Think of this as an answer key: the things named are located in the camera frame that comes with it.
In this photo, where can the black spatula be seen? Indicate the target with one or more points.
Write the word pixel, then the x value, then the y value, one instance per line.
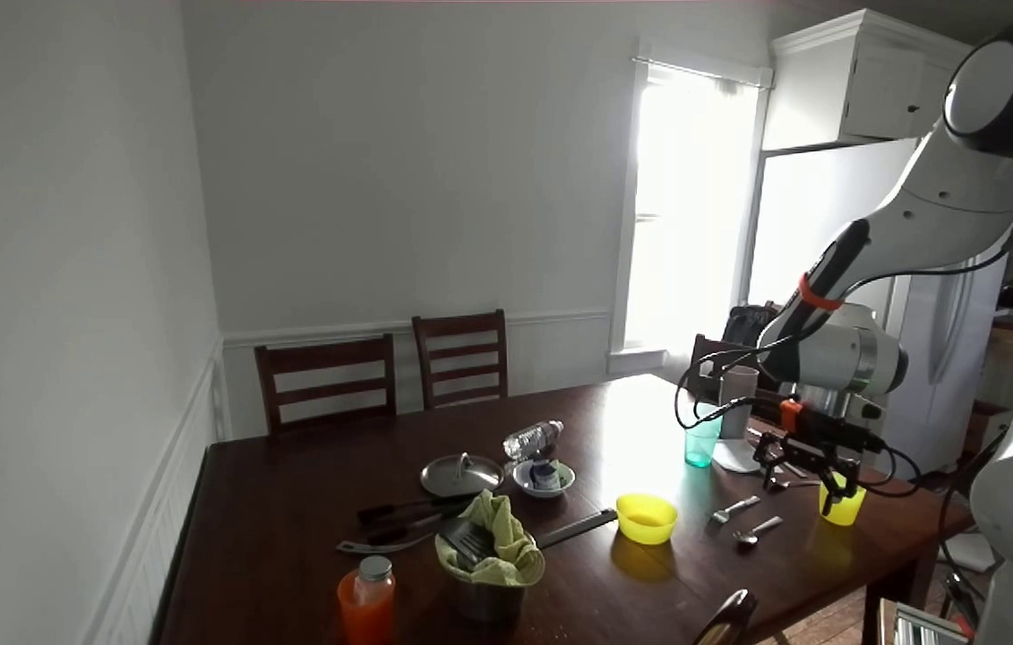
pixel 573 528

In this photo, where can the silver pot lid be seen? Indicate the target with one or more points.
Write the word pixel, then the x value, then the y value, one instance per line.
pixel 459 477

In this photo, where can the white wall cabinet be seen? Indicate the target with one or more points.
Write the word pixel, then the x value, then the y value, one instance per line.
pixel 864 81

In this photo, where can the dark wooden chair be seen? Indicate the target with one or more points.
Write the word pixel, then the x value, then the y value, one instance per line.
pixel 461 324
pixel 705 354
pixel 327 358

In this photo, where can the white refrigerator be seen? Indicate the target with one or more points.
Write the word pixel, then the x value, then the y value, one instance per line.
pixel 819 206

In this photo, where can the grey cup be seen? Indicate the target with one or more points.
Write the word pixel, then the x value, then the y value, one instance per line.
pixel 737 394

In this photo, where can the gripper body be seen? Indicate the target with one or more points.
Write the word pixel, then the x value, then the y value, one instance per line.
pixel 833 433

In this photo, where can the dark rounded chair top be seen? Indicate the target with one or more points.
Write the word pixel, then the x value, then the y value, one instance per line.
pixel 728 618

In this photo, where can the small white bowl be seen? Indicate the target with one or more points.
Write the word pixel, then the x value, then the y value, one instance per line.
pixel 524 482

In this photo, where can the clear water bottle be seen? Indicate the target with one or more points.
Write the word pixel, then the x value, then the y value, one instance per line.
pixel 531 440

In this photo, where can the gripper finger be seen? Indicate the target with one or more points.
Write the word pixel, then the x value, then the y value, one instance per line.
pixel 845 479
pixel 773 457

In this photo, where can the metal pot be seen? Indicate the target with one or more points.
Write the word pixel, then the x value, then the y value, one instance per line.
pixel 488 600

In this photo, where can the yellow cup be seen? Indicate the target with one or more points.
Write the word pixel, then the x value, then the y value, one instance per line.
pixel 845 509

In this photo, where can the silver spoon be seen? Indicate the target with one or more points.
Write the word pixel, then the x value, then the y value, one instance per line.
pixel 757 530

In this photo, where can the white plate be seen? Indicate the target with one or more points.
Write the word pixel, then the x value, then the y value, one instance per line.
pixel 734 457

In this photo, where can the blue cloth piece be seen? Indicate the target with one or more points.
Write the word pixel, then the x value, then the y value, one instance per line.
pixel 545 475

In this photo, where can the green cloth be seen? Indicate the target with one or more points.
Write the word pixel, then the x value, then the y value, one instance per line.
pixel 506 542

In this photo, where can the black bag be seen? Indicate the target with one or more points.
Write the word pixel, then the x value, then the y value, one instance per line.
pixel 746 324

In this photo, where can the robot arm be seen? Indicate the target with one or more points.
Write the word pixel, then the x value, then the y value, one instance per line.
pixel 936 206

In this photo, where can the window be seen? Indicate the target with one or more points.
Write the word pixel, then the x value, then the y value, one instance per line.
pixel 690 206

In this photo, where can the silver utensil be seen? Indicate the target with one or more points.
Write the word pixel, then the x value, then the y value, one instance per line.
pixel 794 485

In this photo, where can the silver fork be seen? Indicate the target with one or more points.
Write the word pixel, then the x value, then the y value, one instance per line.
pixel 733 510

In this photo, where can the yellow bowl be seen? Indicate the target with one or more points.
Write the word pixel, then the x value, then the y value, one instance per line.
pixel 646 520

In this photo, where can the orange juice bottle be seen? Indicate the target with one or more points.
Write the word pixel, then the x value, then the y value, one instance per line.
pixel 366 605

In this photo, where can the teal plastic cup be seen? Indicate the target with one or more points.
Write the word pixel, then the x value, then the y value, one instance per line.
pixel 701 446

